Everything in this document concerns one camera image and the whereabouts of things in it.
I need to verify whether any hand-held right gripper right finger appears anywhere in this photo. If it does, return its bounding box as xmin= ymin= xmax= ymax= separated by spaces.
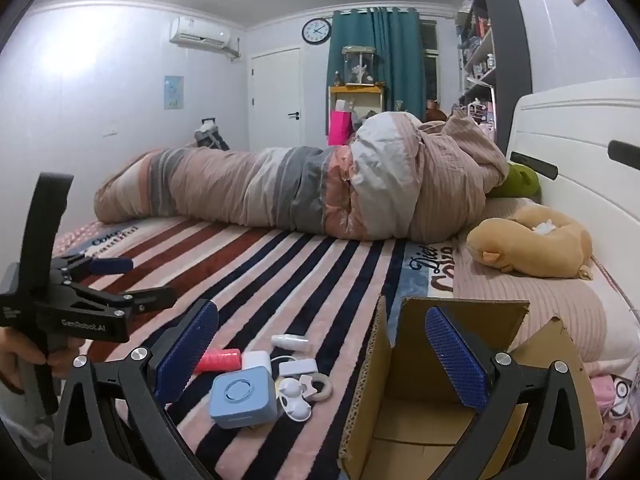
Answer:
xmin=424 ymin=306 xmax=601 ymax=480

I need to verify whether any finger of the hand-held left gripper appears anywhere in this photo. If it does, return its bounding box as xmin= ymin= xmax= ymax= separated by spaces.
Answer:
xmin=64 ymin=285 xmax=179 ymax=322
xmin=52 ymin=254 xmax=135 ymax=282

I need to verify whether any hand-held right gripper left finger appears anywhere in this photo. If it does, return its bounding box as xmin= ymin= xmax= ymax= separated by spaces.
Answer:
xmin=50 ymin=299 xmax=221 ymax=480

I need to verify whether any cardboard box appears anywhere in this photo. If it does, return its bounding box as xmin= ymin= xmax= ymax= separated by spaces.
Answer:
xmin=339 ymin=295 xmax=605 ymax=480

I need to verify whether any white spray bottle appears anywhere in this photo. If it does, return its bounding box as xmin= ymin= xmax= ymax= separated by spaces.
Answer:
xmin=271 ymin=334 xmax=311 ymax=354

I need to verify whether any white ring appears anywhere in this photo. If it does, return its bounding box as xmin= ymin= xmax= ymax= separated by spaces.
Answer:
xmin=306 ymin=374 xmax=333 ymax=404

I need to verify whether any person's left hand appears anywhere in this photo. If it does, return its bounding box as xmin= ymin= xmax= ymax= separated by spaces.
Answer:
xmin=0 ymin=327 xmax=87 ymax=395

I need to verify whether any red ribbed cylinder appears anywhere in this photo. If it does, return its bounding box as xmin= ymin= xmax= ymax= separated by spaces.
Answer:
xmin=194 ymin=349 xmax=242 ymax=374

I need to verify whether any white charger cube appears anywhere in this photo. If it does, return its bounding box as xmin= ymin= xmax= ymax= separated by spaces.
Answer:
xmin=241 ymin=351 xmax=274 ymax=376

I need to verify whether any blue square speaker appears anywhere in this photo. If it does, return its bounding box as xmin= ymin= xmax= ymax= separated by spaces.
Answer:
xmin=209 ymin=366 xmax=279 ymax=430

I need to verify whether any white rounded case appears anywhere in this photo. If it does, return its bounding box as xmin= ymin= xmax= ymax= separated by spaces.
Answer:
xmin=278 ymin=358 xmax=319 ymax=379

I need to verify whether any striped plush blanket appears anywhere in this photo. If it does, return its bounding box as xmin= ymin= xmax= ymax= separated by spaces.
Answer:
xmin=50 ymin=215 xmax=473 ymax=480

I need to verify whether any white open earbud case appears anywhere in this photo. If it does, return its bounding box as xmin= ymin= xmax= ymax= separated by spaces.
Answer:
xmin=277 ymin=377 xmax=314 ymax=421

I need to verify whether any tan plush toy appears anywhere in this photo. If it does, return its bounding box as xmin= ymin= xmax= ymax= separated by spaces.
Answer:
xmin=466 ymin=205 xmax=595 ymax=280

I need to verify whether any pink dotted cloth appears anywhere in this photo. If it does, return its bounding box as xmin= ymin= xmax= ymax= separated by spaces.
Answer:
xmin=587 ymin=372 xmax=636 ymax=480

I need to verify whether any green plush toy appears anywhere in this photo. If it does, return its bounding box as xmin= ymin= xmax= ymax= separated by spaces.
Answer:
xmin=487 ymin=162 xmax=542 ymax=200

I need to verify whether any pink grey rolled duvet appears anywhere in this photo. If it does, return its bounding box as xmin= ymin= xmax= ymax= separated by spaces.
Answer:
xmin=94 ymin=109 xmax=511 ymax=241

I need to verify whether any white door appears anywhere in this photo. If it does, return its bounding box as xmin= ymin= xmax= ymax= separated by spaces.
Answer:
xmin=250 ymin=47 xmax=305 ymax=150

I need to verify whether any white air conditioner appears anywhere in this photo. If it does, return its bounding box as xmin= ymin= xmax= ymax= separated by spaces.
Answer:
xmin=169 ymin=16 xmax=242 ymax=60

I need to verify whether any pink bag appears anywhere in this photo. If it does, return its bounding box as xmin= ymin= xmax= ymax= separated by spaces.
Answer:
xmin=329 ymin=109 xmax=354 ymax=145

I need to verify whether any white headboard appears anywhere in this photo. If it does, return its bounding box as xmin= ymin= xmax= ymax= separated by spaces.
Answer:
xmin=505 ymin=77 xmax=640 ymax=361

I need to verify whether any yellow side table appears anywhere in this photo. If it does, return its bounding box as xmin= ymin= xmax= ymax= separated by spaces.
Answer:
xmin=327 ymin=85 xmax=387 ymax=146

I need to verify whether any glass display case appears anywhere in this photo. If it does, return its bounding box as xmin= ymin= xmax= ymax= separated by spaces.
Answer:
xmin=341 ymin=45 xmax=379 ymax=87

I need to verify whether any teal curtain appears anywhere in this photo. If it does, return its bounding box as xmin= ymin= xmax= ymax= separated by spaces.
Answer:
xmin=326 ymin=6 xmax=427 ymax=117

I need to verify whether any pink corduroy pillow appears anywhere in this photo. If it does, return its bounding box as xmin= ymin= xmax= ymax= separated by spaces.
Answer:
xmin=452 ymin=240 xmax=610 ymax=367

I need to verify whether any blue wall poster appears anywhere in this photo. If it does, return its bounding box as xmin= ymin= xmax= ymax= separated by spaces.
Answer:
xmin=164 ymin=75 xmax=185 ymax=110

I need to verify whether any round wall clock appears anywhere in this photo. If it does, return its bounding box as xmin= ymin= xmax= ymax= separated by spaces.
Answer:
xmin=301 ymin=18 xmax=333 ymax=45

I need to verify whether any black wall shelf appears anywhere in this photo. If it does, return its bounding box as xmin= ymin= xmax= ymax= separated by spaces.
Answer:
xmin=454 ymin=0 xmax=534 ymax=147

